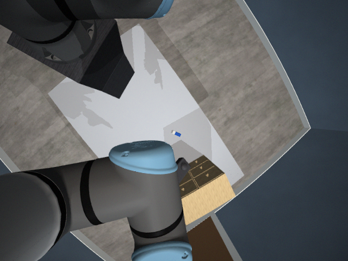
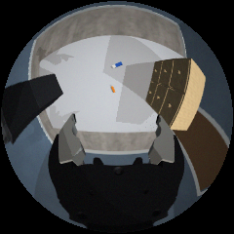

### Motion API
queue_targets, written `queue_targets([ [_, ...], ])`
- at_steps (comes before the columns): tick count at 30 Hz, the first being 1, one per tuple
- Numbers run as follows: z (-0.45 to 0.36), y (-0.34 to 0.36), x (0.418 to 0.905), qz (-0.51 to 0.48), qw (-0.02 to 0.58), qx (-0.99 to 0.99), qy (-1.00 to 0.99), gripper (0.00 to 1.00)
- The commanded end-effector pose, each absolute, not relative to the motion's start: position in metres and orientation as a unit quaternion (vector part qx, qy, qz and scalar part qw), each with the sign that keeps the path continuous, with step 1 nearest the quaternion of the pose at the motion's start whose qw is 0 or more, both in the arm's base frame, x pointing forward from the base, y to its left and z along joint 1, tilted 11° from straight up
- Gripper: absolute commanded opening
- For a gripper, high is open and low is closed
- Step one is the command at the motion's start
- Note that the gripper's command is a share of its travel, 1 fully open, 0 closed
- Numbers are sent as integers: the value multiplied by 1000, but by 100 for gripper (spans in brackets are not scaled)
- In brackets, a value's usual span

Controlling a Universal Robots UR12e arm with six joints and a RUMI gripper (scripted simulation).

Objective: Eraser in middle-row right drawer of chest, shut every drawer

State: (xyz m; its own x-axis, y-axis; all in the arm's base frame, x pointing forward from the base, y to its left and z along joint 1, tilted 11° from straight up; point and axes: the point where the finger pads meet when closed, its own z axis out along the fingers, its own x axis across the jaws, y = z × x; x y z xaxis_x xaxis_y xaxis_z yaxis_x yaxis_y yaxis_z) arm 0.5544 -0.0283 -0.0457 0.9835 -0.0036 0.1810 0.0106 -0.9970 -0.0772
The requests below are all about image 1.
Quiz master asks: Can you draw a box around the brown wooden chest of drawers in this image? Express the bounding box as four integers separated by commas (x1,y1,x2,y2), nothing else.
182,155,236,225

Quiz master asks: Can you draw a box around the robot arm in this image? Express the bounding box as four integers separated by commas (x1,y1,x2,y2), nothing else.
0,0,192,261

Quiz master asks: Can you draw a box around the brown wooden drawer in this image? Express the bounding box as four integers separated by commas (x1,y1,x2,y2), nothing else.
190,161,214,178
190,156,207,170
180,180,197,198
194,167,223,188
179,172,192,186

